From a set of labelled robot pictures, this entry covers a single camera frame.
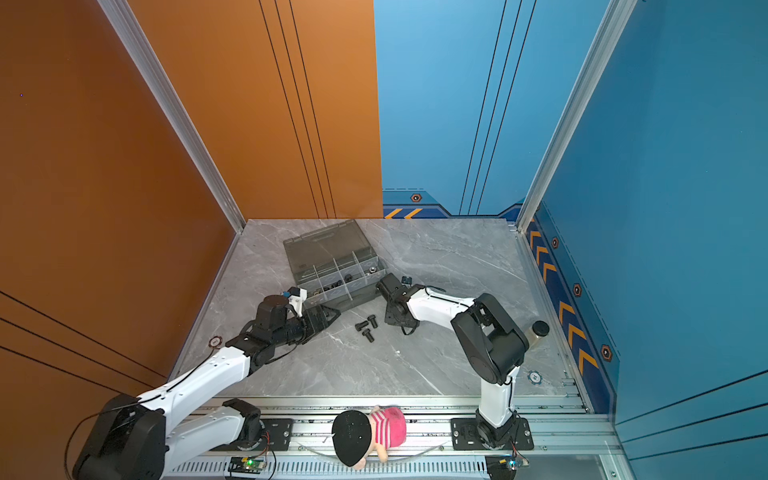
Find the grey plastic organizer box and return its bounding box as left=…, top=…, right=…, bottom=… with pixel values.
left=283, top=220, right=388, bottom=312

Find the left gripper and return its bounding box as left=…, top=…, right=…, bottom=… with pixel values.
left=273, top=304, right=341, bottom=350

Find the aluminium rail frame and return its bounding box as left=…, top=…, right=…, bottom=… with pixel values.
left=107, top=392, right=637, bottom=480

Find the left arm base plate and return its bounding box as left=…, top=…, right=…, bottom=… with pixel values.
left=233, top=418, right=294, bottom=452

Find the right aluminium corner post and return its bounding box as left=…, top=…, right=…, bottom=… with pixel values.
left=516, top=0, right=637, bottom=235

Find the left aluminium corner post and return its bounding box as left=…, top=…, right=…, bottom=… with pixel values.
left=98, top=0, right=246, bottom=234

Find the round floor marker right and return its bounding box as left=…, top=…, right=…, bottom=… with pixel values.
left=528, top=371, right=542, bottom=385

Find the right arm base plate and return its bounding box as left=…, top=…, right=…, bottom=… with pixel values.
left=450, top=415, right=535, bottom=451

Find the left circuit board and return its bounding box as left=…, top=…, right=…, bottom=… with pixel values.
left=227, top=457, right=269, bottom=476

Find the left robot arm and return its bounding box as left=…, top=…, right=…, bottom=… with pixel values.
left=64, top=293, right=341, bottom=479

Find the aluminium corner post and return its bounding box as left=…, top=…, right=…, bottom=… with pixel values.
left=516, top=0, right=637, bottom=235
left=98, top=0, right=246, bottom=234

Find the right circuit board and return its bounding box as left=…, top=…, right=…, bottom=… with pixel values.
left=485, top=455, right=530, bottom=480

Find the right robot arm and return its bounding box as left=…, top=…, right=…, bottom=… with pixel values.
left=376, top=274, right=531, bottom=450

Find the circuit board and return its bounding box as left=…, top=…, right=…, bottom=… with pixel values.
left=485, top=455, right=530, bottom=480
left=227, top=457, right=269, bottom=476

